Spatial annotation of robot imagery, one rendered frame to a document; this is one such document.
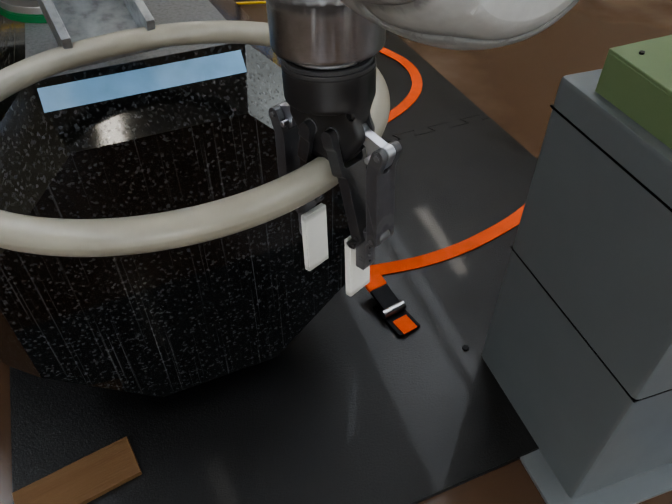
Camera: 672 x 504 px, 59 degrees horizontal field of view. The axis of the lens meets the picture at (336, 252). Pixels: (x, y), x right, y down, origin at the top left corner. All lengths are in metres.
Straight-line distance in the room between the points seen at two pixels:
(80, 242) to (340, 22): 0.25
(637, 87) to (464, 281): 0.92
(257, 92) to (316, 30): 0.61
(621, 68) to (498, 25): 0.77
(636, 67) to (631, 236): 0.25
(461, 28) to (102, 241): 0.33
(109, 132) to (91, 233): 0.52
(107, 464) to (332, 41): 1.19
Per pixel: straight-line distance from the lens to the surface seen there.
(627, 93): 1.01
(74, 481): 1.48
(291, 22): 0.44
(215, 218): 0.47
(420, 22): 0.26
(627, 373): 1.13
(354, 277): 0.57
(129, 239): 0.48
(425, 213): 1.96
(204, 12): 1.18
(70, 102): 1.01
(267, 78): 1.07
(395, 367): 1.54
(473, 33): 0.26
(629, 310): 1.07
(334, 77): 0.46
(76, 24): 0.96
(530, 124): 2.53
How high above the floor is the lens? 1.27
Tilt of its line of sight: 44 degrees down
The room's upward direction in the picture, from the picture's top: straight up
